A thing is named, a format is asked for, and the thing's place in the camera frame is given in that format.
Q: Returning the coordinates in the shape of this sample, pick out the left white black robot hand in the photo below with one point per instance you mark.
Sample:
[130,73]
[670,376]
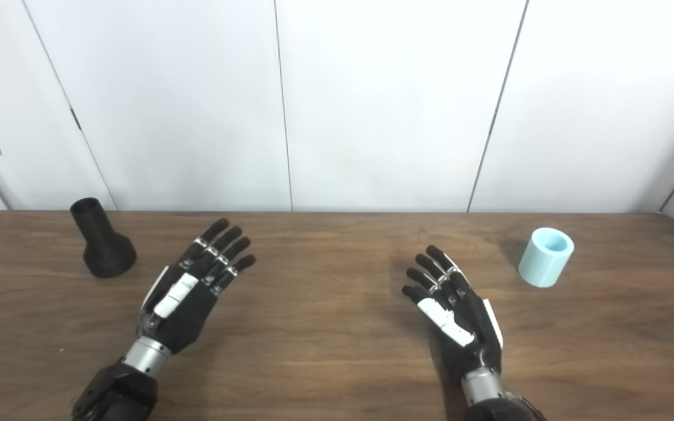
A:
[188,310]

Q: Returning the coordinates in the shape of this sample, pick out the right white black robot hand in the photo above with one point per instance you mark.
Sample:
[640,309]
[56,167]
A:
[466,318]

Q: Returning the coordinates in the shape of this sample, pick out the black plastic nozzle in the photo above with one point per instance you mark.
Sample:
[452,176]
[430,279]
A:
[103,245]

